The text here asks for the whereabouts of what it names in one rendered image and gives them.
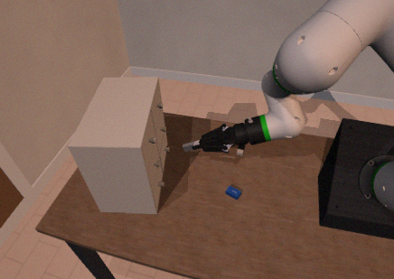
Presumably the tan wooden drawer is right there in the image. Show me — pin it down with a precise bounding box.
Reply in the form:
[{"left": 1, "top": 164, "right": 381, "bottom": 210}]
[
  {"left": 160, "top": 132, "right": 169, "bottom": 173},
  {"left": 141, "top": 112, "right": 156, "bottom": 170},
  {"left": 153, "top": 164, "right": 164, "bottom": 211},
  {"left": 147, "top": 143, "right": 160, "bottom": 193},
  {"left": 151, "top": 82, "right": 163, "bottom": 130},
  {"left": 155, "top": 108, "right": 166, "bottom": 153}
]

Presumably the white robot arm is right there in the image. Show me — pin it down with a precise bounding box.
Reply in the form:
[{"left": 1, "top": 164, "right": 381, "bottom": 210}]
[{"left": 244, "top": 0, "right": 394, "bottom": 211}]

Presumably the beige small chest of drawers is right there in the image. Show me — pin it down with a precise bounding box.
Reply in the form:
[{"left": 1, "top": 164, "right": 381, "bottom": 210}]
[{"left": 68, "top": 77, "right": 159, "bottom": 214}]

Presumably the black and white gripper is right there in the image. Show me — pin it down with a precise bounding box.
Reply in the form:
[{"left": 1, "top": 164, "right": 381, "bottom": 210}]
[{"left": 183, "top": 123, "right": 248, "bottom": 153}]

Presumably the blue rectangular block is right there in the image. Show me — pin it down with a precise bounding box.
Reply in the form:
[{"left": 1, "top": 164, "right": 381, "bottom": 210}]
[{"left": 225, "top": 186, "right": 241, "bottom": 200}]

